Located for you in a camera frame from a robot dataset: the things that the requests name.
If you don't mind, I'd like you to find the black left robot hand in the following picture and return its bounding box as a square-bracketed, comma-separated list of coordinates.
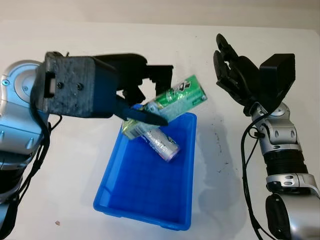
[93, 52, 175, 127]

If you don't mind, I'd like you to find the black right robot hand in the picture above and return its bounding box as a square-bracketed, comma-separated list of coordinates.
[213, 33, 263, 117]

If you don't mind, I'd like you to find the silver drink can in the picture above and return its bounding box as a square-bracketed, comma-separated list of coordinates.
[139, 127, 181, 163]

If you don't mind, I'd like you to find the blue plastic tray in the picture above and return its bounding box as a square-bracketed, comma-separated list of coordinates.
[92, 104, 198, 231]

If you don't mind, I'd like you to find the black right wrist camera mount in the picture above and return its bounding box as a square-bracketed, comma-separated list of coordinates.
[259, 53, 297, 113]

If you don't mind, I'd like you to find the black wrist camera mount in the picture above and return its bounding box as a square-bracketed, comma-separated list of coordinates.
[31, 51, 120, 119]
[259, 53, 297, 113]

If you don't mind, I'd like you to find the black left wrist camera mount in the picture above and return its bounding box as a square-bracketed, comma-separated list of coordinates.
[31, 51, 120, 119]

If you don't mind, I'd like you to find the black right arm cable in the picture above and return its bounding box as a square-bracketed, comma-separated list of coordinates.
[240, 111, 266, 240]

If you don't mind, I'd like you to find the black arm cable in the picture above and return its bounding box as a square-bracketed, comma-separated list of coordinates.
[240, 111, 266, 240]
[4, 109, 63, 240]

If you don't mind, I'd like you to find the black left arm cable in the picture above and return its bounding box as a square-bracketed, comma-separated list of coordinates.
[4, 109, 63, 240]

